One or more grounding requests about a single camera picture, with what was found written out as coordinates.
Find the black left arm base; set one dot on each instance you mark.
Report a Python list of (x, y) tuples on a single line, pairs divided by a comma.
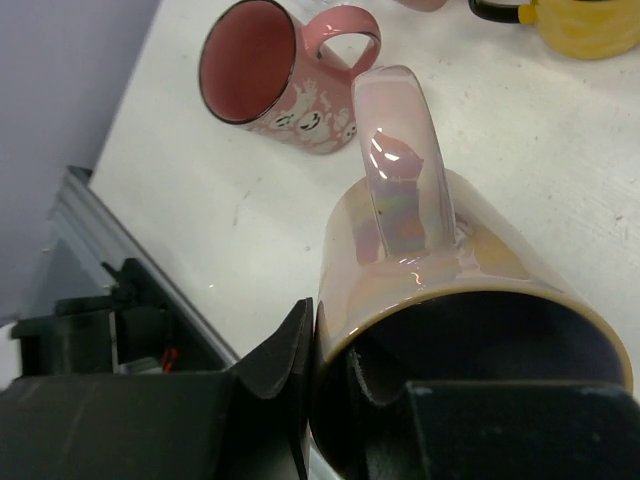
[(110, 330)]

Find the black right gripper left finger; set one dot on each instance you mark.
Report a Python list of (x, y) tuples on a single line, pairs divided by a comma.
[(248, 421)]

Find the pink smiley face mug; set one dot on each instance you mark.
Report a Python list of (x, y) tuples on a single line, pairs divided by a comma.
[(264, 71)]

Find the yellow ceramic mug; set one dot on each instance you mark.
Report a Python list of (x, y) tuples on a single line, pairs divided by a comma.
[(586, 30)]

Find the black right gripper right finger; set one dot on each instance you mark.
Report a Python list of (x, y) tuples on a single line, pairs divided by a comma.
[(523, 429)]

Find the salmon polka dot mug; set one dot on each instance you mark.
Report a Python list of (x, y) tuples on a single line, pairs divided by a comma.
[(426, 6)]

